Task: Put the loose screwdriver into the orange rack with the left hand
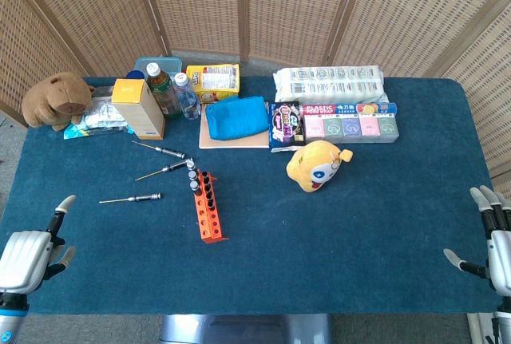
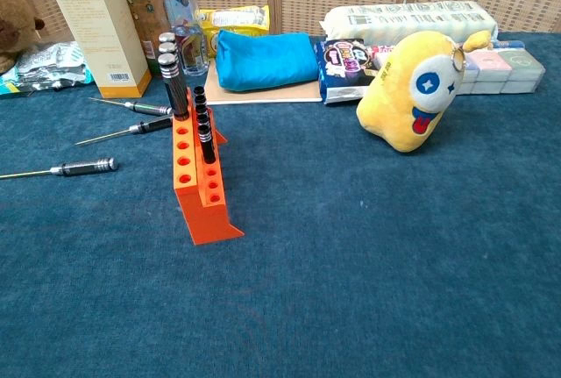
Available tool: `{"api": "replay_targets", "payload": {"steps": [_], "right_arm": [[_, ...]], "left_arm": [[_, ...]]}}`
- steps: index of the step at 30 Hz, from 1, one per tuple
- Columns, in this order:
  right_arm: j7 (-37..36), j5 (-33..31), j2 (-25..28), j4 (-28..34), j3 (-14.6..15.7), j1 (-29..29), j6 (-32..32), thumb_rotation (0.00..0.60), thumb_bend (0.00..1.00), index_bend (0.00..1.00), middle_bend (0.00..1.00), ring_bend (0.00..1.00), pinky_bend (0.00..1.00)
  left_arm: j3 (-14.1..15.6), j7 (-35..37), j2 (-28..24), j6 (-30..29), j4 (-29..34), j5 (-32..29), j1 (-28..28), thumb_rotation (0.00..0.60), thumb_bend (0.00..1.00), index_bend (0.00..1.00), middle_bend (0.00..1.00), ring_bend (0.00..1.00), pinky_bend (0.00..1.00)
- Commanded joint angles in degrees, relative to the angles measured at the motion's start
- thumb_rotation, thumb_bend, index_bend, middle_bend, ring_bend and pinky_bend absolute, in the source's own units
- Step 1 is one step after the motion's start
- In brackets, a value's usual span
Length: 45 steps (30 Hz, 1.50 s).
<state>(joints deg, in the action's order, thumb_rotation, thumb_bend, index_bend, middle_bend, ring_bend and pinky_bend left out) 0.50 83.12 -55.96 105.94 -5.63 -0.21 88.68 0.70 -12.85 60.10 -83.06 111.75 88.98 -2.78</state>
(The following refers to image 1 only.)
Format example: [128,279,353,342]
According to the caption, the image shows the white frame part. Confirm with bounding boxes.
[465,311,498,344]

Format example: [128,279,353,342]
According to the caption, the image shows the purple snack packet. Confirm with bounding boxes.
[268,101,307,153]

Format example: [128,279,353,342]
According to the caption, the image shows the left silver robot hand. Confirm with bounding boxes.
[0,195,77,295]

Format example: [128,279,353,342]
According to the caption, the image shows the plastic food wrap box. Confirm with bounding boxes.
[299,102,398,117]

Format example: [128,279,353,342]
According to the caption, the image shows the beige flat board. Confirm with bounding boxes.
[198,103,271,150]

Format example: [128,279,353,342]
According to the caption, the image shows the woven folding screen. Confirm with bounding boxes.
[0,0,511,180]

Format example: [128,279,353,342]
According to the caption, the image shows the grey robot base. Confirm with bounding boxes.
[159,313,333,344]

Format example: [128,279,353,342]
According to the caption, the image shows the green tea bottle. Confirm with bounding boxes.
[144,62,183,120]

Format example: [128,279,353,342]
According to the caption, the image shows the tall yellow carton box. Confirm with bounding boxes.
[110,78,166,140]

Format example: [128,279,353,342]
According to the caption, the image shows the teal wipes packet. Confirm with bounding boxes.
[62,118,135,140]

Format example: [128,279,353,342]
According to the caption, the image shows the large white tissue pack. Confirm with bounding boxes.
[272,65,389,105]

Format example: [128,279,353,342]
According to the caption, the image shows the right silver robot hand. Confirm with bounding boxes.
[443,185,511,303]

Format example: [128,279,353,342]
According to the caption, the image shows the yellow cartoon plush toy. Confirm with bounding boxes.
[285,140,355,194]

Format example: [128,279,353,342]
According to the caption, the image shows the pastel pocket tissue pack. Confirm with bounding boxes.
[303,113,400,144]

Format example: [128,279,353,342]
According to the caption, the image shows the clear water bottle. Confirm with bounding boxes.
[172,72,202,121]

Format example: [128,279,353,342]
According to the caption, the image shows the blue plastic food container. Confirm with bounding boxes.
[133,56,184,81]

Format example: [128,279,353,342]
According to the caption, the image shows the silver foil packet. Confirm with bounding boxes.
[77,96,129,132]

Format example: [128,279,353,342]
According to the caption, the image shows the brown capybara plush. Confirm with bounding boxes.
[21,71,96,132]

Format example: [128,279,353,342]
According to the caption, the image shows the yellow snack bag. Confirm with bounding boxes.
[185,63,241,105]

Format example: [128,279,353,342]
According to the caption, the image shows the blue pouch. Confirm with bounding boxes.
[204,95,269,141]

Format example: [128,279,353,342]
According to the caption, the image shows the blue carpet table mat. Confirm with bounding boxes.
[0,76,505,316]

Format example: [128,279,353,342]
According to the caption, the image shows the orange screwdriver holder rack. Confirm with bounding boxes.
[192,170,230,245]

